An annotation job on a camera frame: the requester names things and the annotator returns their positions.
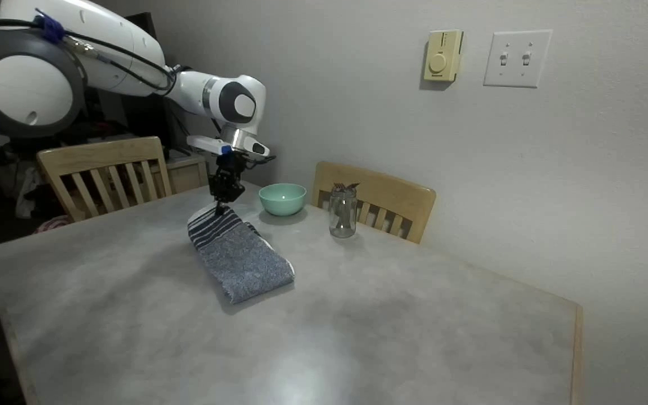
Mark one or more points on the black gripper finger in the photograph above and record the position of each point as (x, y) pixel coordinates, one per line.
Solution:
(219, 211)

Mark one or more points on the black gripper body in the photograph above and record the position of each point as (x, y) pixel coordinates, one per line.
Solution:
(225, 180)

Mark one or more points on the grey striped towel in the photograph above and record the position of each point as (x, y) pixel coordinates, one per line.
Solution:
(237, 257)

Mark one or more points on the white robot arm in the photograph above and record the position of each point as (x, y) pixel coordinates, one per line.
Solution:
(54, 51)

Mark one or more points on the mint green bowl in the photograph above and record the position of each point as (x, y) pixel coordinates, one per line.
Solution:
(281, 200)

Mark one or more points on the clear glass jar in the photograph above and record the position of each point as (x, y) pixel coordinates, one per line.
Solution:
(342, 211)

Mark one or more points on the wooden chair at left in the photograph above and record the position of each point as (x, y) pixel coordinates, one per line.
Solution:
(106, 176)

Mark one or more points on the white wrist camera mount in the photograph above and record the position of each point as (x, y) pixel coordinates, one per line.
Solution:
(237, 142)

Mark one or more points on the wooden chair by wall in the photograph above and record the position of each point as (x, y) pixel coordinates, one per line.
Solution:
(385, 203)

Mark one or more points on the beige dimmer switch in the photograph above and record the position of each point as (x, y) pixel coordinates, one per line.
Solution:
(442, 58)

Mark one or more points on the white double light switch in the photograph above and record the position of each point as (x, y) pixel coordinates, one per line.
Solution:
(516, 60)

